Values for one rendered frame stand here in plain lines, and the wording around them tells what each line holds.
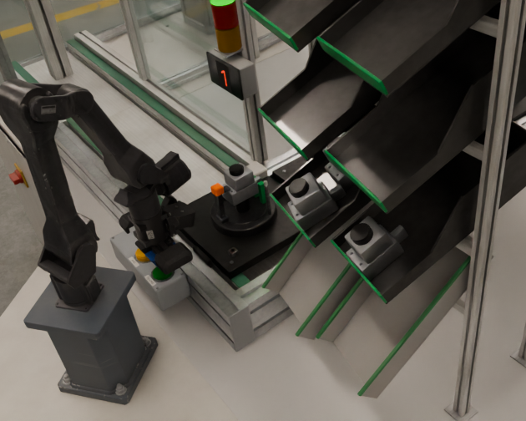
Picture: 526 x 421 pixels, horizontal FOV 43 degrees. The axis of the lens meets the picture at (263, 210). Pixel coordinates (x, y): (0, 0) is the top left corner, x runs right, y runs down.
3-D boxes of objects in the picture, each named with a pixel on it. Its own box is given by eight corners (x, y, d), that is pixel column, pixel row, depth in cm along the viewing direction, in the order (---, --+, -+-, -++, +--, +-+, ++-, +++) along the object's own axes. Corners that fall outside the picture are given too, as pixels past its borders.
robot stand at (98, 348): (58, 391, 126) (21, 322, 113) (93, 332, 136) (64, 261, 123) (128, 405, 121) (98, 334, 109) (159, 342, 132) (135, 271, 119)
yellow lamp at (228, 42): (226, 55, 135) (223, 32, 132) (213, 48, 139) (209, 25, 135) (246, 47, 137) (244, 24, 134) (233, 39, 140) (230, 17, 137)
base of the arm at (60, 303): (54, 306, 115) (42, 282, 111) (73, 280, 119) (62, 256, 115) (90, 312, 113) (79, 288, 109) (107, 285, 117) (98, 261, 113)
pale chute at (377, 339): (376, 399, 102) (358, 396, 99) (332, 341, 111) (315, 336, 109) (495, 256, 95) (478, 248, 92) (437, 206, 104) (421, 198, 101)
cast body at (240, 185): (234, 206, 135) (229, 179, 131) (222, 196, 138) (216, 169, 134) (267, 189, 139) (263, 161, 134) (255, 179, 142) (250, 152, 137)
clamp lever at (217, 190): (220, 220, 137) (214, 190, 132) (214, 215, 138) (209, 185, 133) (235, 212, 138) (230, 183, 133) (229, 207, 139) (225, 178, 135)
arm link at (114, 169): (27, 111, 91) (75, 54, 94) (-8, 97, 95) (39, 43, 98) (129, 220, 114) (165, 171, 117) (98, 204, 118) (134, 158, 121)
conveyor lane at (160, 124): (248, 321, 134) (241, 286, 127) (78, 149, 189) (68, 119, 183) (355, 253, 145) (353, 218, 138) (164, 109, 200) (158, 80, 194)
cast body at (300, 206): (305, 231, 102) (283, 206, 97) (295, 213, 105) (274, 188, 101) (351, 201, 101) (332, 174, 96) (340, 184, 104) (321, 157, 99)
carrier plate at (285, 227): (230, 280, 130) (229, 271, 129) (169, 220, 146) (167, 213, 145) (325, 223, 140) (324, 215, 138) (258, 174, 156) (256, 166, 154)
